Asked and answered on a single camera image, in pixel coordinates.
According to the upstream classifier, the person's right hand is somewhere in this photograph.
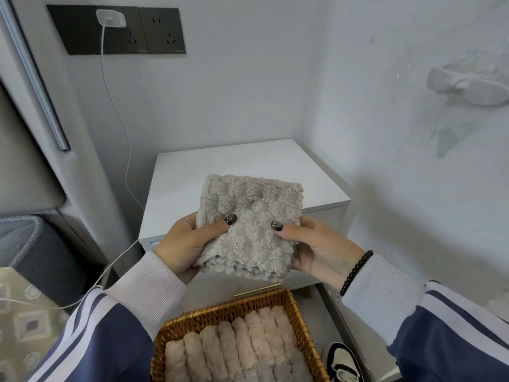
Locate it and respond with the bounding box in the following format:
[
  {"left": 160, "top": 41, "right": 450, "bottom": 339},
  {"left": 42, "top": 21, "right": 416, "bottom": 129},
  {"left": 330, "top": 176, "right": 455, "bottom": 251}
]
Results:
[{"left": 271, "top": 215, "right": 366, "bottom": 291}]

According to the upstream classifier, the person's left hand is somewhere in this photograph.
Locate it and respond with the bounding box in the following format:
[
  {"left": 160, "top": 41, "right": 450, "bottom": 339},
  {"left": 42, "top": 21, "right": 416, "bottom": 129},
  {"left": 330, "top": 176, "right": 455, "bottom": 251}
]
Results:
[{"left": 154, "top": 212, "right": 239, "bottom": 285}]

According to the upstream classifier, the orange wicker basket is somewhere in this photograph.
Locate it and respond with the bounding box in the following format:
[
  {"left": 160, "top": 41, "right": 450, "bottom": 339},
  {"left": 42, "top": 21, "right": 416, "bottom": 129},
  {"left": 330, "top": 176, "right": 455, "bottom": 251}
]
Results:
[{"left": 151, "top": 289, "right": 331, "bottom": 382}]

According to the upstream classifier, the person's left forearm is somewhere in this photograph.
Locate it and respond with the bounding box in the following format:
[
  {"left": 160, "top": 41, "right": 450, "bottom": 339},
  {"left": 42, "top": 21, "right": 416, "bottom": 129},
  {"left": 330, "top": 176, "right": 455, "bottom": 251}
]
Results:
[{"left": 28, "top": 251, "right": 188, "bottom": 382}]

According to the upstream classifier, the person's right forearm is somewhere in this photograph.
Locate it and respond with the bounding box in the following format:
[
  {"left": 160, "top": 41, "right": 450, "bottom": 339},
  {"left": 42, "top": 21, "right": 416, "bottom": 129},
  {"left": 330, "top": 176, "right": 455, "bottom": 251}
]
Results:
[{"left": 341, "top": 254, "right": 509, "bottom": 382}]

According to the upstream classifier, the person's right shoe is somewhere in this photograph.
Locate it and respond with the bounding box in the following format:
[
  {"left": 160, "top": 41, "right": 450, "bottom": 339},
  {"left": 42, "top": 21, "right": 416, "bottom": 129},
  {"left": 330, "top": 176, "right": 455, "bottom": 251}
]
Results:
[{"left": 322, "top": 342, "right": 365, "bottom": 382}]

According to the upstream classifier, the white nightstand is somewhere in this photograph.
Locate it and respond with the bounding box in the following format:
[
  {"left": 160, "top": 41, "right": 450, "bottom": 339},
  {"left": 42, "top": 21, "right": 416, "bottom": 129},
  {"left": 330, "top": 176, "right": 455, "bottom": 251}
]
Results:
[{"left": 138, "top": 138, "right": 352, "bottom": 311}]

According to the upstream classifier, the patterned beige bedspread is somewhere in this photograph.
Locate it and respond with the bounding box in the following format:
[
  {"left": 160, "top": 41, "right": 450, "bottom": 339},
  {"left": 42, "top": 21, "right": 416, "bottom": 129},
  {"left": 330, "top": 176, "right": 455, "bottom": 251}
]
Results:
[{"left": 0, "top": 267, "right": 72, "bottom": 382}]

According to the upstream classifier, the grey padded headboard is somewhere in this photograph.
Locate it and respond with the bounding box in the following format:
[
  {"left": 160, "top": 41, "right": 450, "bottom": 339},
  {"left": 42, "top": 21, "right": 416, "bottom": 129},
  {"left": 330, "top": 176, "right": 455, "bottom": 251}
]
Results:
[{"left": 0, "top": 81, "right": 66, "bottom": 218}]

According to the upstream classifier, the silver headboard trim strip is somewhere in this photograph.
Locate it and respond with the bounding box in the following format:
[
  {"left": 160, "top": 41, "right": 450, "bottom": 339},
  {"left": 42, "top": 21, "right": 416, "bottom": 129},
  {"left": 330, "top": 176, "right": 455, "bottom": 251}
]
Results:
[{"left": 0, "top": 0, "right": 71, "bottom": 152}]

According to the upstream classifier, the white charger plug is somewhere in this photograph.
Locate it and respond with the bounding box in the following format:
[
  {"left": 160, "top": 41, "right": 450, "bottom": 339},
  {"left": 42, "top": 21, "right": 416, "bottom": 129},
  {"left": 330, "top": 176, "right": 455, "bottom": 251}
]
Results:
[{"left": 95, "top": 8, "right": 127, "bottom": 28}]

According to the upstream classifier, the black bead bracelet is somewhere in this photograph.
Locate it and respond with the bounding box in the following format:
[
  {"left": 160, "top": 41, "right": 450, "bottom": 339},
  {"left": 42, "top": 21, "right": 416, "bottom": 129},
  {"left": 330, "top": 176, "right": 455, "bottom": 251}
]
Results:
[{"left": 340, "top": 250, "right": 374, "bottom": 298}]

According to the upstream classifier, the short gold drawer handle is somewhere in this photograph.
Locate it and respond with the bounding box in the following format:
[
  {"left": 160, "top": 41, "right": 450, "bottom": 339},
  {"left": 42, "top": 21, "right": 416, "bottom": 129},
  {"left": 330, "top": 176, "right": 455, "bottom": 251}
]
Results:
[{"left": 233, "top": 283, "right": 283, "bottom": 298}]

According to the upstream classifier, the white charging cable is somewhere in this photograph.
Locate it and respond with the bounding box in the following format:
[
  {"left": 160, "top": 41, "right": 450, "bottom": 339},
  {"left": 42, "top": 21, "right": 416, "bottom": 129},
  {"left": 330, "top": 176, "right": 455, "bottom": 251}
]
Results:
[{"left": 0, "top": 23, "right": 146, "bottom": 311}]

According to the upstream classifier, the narrow black wall socket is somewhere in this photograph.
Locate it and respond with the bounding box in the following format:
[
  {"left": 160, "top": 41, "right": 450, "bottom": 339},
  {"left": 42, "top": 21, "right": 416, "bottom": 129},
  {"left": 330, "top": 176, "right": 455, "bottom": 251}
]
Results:
[{"left": 138, "top": 6, "right": 187, "bottom": 55}]

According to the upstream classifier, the wide black wall socket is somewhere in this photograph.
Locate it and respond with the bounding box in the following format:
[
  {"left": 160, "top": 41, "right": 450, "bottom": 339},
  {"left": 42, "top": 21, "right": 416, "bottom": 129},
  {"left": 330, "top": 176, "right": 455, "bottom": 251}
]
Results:
[{"left": 46, "top": 4, "right": 150, "bottom": 56}]

